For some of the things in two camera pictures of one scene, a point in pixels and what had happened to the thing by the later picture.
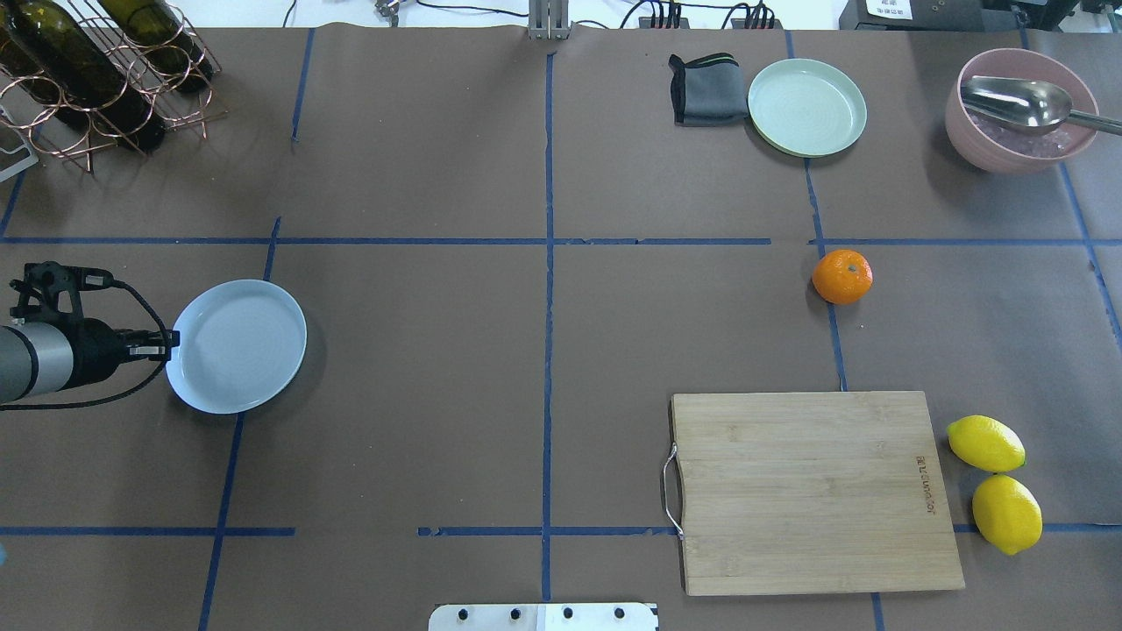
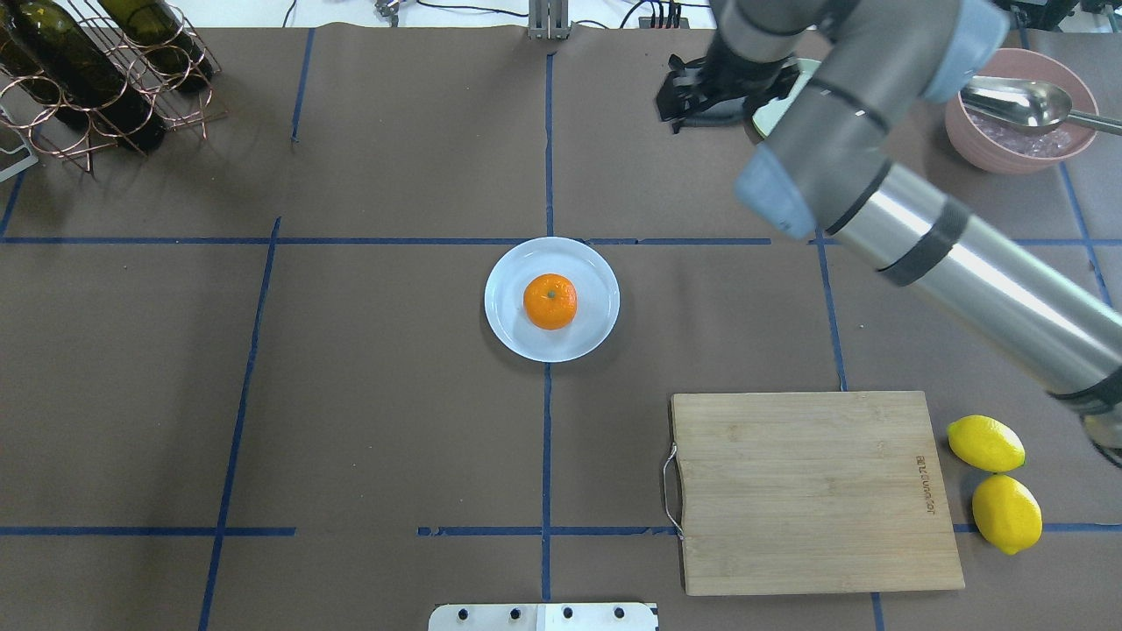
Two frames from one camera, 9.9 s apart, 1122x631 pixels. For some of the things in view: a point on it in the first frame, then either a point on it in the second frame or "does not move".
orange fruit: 842,277 → 550,301
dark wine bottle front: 22,58 does not move
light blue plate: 241,344 → 595,287
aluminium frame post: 549,19 does not move
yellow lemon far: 1006,514 does not move
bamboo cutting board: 811,492 does not move
